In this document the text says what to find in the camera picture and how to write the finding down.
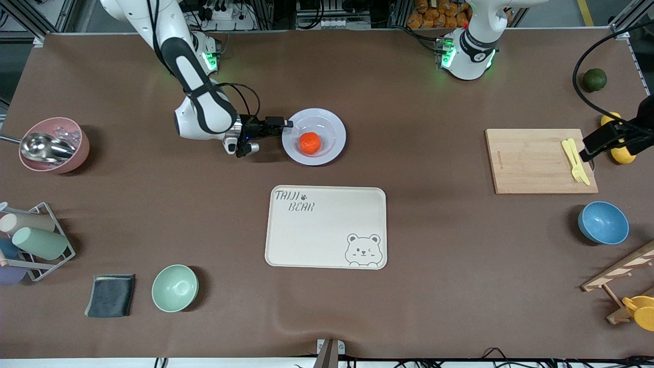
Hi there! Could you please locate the mint green bowl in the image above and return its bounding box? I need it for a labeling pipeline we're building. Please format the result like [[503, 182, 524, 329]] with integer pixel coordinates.
[[151, 264, 199, 313]]

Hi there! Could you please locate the yellow mug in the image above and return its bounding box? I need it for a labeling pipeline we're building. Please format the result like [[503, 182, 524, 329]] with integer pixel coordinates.
[[622, 295, 654, 332]]

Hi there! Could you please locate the wooden cutting board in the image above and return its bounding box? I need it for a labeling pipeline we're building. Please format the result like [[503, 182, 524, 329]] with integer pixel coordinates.
[[485, 128, 599, 195]]

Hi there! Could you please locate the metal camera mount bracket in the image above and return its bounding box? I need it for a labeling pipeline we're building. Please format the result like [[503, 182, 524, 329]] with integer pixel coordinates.
[[313, 338, 346, 368]]

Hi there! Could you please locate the shiny metal scoop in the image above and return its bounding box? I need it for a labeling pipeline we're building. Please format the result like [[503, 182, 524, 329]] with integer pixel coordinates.
[[0, 132, 77, 164]]

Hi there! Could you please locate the blue bowl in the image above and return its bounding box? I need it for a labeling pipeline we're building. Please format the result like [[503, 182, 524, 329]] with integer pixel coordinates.
[[578, 201, 630, 245]]

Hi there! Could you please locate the mint green cup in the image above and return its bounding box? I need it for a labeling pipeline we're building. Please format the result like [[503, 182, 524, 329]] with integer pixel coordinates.
[[12, 226, 68, 261]]

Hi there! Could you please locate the yellow plastic knife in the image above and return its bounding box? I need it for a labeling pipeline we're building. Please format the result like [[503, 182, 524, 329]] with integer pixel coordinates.
[[568, 138, 592, 186]]

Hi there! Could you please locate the purple cup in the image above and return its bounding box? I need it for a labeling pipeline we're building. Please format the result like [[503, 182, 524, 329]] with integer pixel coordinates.
[[0, 266, 27, 285]]

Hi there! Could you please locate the grey power strip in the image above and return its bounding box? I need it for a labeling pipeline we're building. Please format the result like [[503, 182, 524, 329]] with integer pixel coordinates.
[[295, 15, 373, 30]]

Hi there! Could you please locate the cream bear print tray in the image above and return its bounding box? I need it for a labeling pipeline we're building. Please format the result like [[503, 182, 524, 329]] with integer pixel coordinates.
[[265, 185, 388, 270]]

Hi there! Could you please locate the pink bowl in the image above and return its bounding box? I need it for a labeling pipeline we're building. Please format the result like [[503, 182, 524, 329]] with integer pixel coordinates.
[[19, 117, 90, 174]]

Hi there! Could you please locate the dark grey folded cloth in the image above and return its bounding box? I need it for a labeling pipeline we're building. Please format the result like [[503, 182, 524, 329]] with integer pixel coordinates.
[[84, 274, 136, 318]]

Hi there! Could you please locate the orange mandarin fruit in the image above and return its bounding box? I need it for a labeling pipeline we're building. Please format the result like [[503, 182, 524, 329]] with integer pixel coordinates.
[[299, 132, 322, 155]]

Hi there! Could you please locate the white round plate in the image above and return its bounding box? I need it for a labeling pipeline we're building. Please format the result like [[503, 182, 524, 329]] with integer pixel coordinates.
[[282, 108, 347, 166]]

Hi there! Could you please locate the white wire cup rack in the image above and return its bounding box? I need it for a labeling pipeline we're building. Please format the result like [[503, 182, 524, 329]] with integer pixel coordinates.
[[0, 202, 76, 282]]

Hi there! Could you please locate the yellow plastic fork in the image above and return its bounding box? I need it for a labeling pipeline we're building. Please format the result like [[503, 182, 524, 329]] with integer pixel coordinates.
[[561, 140, 586, 183]]

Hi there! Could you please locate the bag of orange fruit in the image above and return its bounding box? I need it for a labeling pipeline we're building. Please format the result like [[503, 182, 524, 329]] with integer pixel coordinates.
[[407, 0, 473, 29]]

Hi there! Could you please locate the beige cup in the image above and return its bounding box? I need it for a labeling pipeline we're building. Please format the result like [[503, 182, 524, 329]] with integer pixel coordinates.
[[0, 212, 56, 236]]

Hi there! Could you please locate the dark green lime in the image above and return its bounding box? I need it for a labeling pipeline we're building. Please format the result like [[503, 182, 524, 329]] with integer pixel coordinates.
[[583, 68, 608, 93]]

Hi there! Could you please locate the wooden peg drying rack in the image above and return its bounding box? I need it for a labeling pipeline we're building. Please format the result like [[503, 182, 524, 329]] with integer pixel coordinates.
[[581, 240, 654, 325]]

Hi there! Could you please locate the white power strip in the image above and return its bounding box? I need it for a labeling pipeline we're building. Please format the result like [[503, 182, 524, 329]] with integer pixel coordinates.
[[199, 3, 256, 31]]

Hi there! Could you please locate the clear ice cube pile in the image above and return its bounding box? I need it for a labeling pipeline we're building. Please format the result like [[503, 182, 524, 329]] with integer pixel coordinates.
[[49, 122, 83, 145]]

